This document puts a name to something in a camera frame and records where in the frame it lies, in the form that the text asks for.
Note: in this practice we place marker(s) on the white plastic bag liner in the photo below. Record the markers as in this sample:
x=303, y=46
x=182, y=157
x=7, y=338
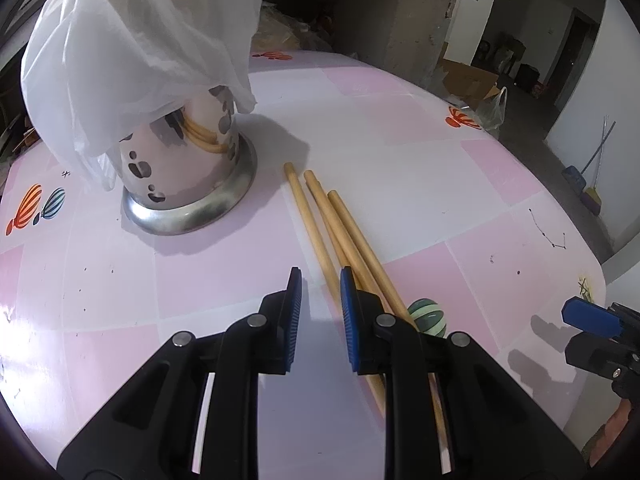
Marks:
x=125, y=50

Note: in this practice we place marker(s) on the blue dustpan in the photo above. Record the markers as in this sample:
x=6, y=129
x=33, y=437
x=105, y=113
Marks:
x=574, y=178

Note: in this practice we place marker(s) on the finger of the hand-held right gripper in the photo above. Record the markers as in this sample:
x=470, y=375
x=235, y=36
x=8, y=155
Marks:
x=592, y=317
x=595, y=355

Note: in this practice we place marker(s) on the wooden chopstick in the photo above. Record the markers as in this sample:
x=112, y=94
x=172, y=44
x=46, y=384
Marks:
x=327, y=215
x=367, y=255
x=310, y=225

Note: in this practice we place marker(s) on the person's right hand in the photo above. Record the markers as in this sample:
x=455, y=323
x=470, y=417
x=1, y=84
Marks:
x=617, y=435

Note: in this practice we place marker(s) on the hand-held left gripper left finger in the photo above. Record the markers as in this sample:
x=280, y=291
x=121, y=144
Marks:
x=292, y=320

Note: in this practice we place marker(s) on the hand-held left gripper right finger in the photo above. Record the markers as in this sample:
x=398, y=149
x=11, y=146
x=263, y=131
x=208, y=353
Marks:
x=350, y=325

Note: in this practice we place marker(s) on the steel utensil holder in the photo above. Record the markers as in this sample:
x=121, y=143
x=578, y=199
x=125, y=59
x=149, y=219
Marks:
x=175, y=185

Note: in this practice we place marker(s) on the yellow plastic bag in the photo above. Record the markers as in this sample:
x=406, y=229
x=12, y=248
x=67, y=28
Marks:
x=290, y=30

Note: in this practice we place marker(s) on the cardboard box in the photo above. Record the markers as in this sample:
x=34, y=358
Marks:
x=467, y=81

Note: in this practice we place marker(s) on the dark furniture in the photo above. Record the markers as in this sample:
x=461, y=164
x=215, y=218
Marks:
x=502, y=50

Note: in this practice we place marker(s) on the dark bag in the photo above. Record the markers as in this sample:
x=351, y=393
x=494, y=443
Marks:
x=529, y=76

